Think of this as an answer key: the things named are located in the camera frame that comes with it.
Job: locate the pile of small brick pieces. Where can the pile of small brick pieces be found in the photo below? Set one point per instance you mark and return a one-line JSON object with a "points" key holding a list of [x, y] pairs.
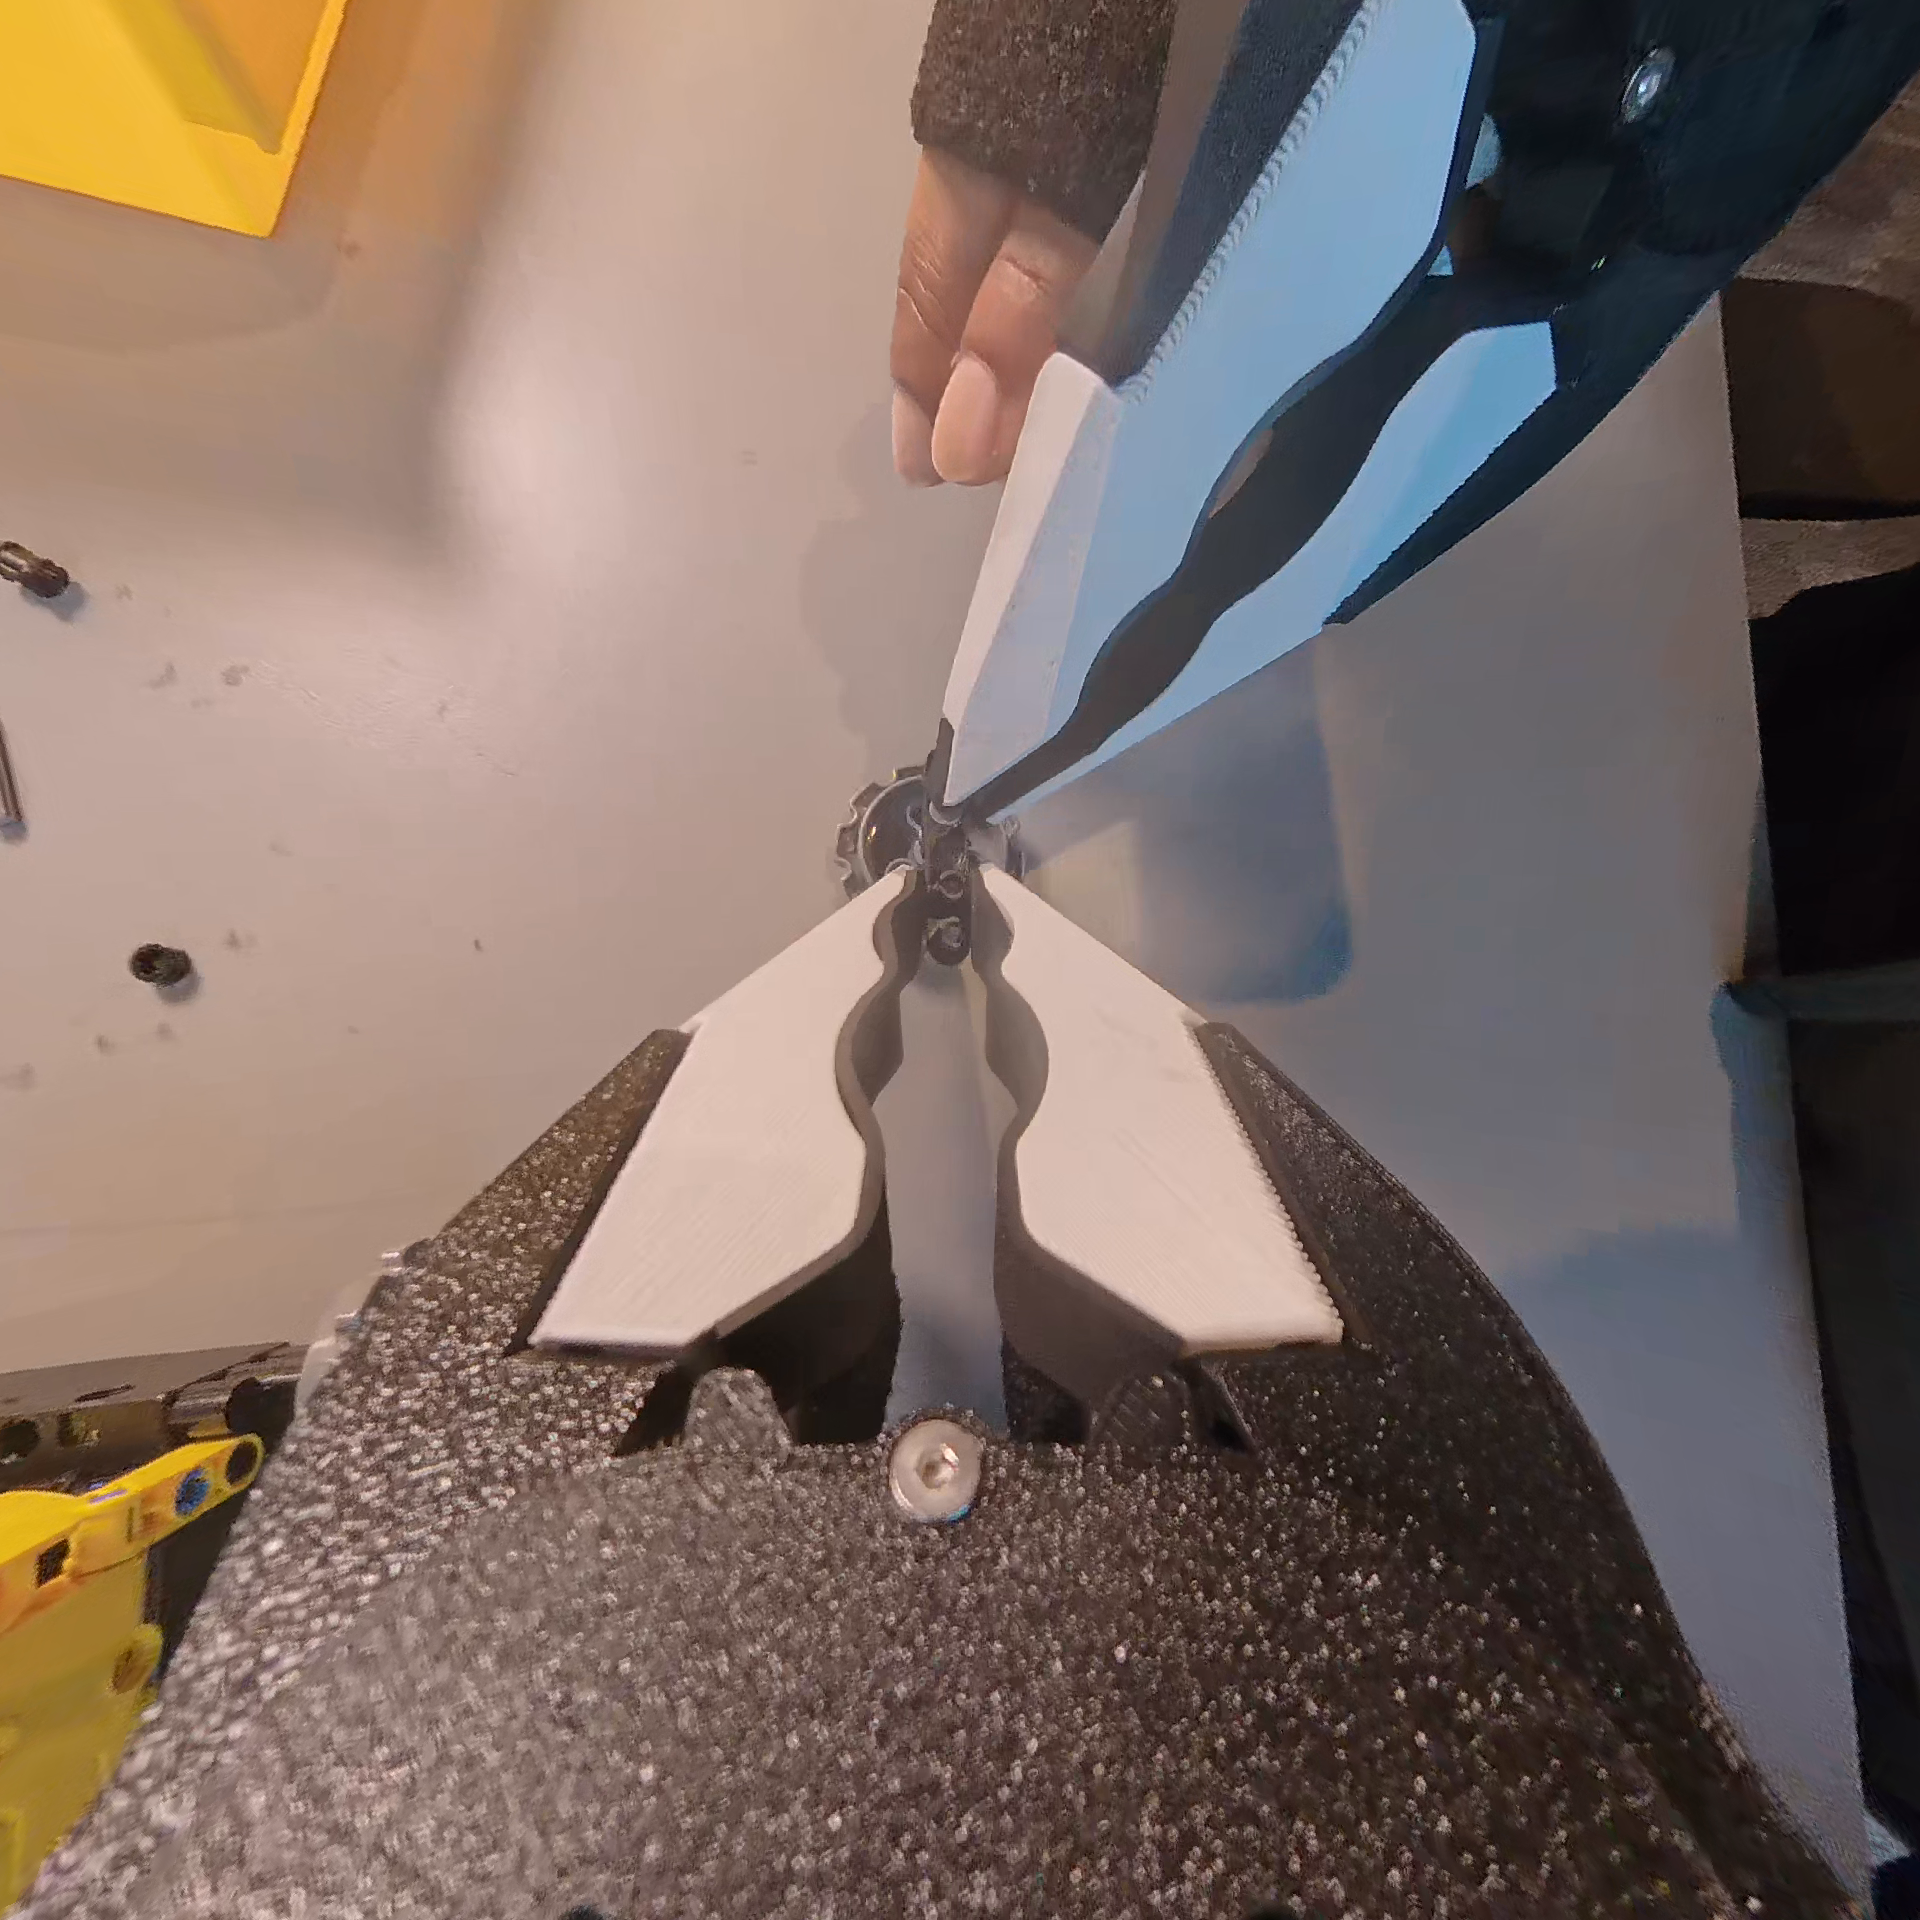
{"points": [[30, 569]]}

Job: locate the black brick connector piece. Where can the black brick connector piece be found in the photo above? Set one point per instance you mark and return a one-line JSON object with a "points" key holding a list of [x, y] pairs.
{"points": [[947, 938]]}

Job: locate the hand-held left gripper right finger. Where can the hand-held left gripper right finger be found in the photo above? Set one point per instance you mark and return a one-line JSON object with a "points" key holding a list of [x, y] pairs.
{"points": [[1171, 1188]]}

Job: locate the grey desk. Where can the grey desk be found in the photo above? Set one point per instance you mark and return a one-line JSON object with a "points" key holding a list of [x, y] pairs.
{"points": [[452, 751]]}

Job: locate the small grey toy wheel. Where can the small grey toy wheel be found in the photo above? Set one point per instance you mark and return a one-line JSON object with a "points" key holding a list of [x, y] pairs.
{"points": [[875, 826]]}

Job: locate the small black brick pin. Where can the small black brick pin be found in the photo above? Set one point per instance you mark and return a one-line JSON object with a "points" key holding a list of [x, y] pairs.
{"points": [[160, 969]]}

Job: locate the yellow toy brick vehicle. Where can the yellow toy brick vehicle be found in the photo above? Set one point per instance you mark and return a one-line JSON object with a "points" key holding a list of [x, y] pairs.
{"points": [[76, 1652]]}

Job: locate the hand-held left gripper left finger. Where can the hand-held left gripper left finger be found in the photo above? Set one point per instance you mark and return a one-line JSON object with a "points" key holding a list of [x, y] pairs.
{"points": [[738, 1188]]}

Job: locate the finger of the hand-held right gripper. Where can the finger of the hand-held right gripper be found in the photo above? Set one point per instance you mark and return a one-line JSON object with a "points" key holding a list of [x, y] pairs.
{"points": [[1142, 482], [1411, 451]]}

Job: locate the yellow plastic bin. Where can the yellow plastic bin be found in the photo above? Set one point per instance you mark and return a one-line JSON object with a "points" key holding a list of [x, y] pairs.
{"points": [[151, 92]]}

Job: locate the person's right hand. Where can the person's right hand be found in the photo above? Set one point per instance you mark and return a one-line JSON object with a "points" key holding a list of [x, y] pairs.
{"points": [[976, 332]]}

